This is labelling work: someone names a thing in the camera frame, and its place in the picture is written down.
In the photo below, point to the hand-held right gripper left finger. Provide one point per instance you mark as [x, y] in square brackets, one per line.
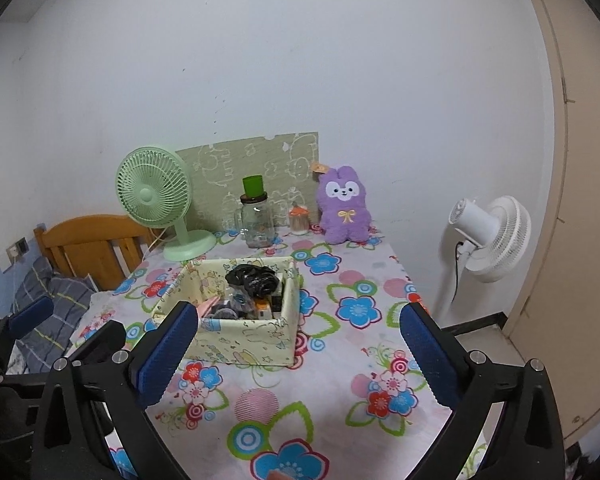
[167, 355]

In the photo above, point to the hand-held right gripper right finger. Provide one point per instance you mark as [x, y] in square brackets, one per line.
[430, 355]

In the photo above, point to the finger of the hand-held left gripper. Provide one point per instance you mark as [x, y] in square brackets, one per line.
[30, 315]
[100, 342]

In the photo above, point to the black mesh scrunchie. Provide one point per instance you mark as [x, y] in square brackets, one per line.
[230, 310]

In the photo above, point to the yellow cartoon fabric storage box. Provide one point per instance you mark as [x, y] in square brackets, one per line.
[250, 340]

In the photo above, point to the black plastic bag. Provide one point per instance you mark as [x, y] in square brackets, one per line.
[252, 277]

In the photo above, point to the grey plaid bedding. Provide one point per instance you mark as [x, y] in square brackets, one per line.
[60, 295]

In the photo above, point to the wooden chair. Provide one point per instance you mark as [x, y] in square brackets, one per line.
[85, 245]

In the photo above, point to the white standing fan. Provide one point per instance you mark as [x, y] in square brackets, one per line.
[505, 240]

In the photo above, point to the green desk fan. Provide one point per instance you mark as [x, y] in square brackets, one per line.
[147, 192]

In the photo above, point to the glass jar mug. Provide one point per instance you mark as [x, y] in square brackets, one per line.
[257, 225]

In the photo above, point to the purple plush bunny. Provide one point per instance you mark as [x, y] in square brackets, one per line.
[342, 210]

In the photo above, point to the small jar orange lid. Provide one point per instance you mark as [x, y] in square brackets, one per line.
[300, 221]

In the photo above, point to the green plastic cup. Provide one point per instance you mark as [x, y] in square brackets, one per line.
[254, 186]

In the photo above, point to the beige door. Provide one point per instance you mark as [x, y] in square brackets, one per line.
[580, 210]

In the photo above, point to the green printed board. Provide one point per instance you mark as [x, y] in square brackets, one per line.
[280, 160]

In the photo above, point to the wall socket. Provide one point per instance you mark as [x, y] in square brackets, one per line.
[17, 249]

